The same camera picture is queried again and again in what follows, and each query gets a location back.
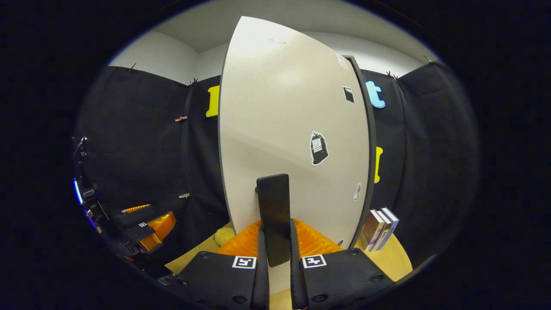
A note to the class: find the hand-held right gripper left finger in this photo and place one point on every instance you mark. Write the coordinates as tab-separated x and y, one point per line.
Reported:
263	284

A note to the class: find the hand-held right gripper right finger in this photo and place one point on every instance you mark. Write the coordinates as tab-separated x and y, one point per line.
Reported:
296	284

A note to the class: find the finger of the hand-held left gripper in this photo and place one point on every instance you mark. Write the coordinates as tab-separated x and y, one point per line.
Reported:
133	216
161	228

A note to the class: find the beige cabinet door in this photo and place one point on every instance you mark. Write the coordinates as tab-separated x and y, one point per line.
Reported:
275	129

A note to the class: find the pale yellow lumpy object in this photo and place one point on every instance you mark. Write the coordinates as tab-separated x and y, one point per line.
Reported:
224	237

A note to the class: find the black backdrop cloth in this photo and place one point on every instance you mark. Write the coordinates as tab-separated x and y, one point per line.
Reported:
137	142

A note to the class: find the copper backdrop clip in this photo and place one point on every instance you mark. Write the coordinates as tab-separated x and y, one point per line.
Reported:
181	118

